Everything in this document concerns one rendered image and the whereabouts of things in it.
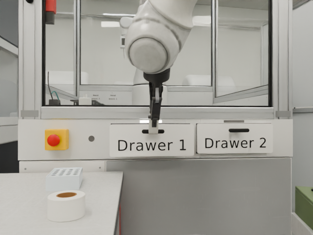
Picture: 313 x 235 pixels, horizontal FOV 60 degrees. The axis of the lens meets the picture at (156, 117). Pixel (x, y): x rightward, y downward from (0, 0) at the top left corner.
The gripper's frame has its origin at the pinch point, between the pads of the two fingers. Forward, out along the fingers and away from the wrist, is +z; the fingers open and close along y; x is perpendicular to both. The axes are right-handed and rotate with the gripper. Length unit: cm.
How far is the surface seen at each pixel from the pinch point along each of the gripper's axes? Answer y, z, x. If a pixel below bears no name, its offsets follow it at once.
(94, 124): 10.7, 8.0, 20.4
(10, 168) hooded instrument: 57, 76, 82
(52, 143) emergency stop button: 1.3, 8.8, 33.0
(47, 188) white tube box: -20.5, 5.4, 28.6
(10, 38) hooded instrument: 98, 8, 80
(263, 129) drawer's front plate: 8.0, 8.6, -42.5
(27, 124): 10.9, 7.8, 43.7
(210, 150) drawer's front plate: 3.8, 14.7, -21.9
